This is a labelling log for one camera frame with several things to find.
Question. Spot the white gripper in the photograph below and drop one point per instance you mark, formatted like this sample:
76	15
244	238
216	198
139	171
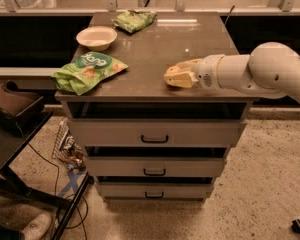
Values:
206	72

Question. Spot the orange fruit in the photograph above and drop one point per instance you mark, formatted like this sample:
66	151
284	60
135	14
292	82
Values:
173	69

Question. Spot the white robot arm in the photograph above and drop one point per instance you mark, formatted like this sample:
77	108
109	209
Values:
271	70

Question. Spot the green jalapeno chip bag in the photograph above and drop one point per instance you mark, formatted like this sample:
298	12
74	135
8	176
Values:
133	21

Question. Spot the green snack bag with logo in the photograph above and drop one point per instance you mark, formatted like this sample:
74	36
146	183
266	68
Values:
86	72

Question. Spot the grey drawer cabinet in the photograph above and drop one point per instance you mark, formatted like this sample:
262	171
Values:
140	92

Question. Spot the white paper bowl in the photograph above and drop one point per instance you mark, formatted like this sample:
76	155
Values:
97	38

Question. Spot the dark brown box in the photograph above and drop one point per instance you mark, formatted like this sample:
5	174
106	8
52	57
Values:
17	107

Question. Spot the black side table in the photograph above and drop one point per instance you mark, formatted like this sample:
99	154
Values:
10	147

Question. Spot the white shoe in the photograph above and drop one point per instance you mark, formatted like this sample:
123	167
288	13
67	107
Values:
36	229

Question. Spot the top drawer with black handle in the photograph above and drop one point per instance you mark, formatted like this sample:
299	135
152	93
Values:
156	133

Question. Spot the drawer with black handle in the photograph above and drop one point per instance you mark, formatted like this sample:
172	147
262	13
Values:
154	191
156	133
153	167

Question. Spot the middle drawer with black handle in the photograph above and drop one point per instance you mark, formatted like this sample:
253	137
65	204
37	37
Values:
153	167

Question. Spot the bottom drawer with black handle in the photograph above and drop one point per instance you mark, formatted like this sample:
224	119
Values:
154	191

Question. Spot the wire basket with snacks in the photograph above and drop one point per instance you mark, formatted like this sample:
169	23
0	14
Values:
66	150

